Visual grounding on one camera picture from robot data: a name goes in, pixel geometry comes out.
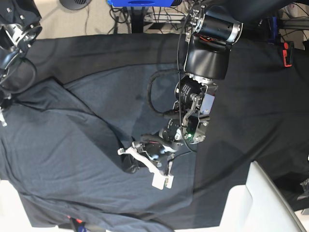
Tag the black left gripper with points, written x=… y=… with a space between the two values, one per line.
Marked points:
x=151 y=150

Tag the dark grey T-shirt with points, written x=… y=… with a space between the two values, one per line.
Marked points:
x=59 y=151

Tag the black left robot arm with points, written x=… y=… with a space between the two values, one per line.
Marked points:
x=213 y=33

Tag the red blue front clamp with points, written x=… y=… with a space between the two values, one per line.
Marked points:
x=77 y=225

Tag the blue plastic bin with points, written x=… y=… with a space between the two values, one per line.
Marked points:
x=144 y=3

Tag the round black stand base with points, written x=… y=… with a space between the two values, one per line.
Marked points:
x=75 y=4

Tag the red black table clamp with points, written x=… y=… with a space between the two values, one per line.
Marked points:
x=287 y=53

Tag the blue clamp at rear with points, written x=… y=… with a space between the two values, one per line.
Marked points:
x=273 y=29

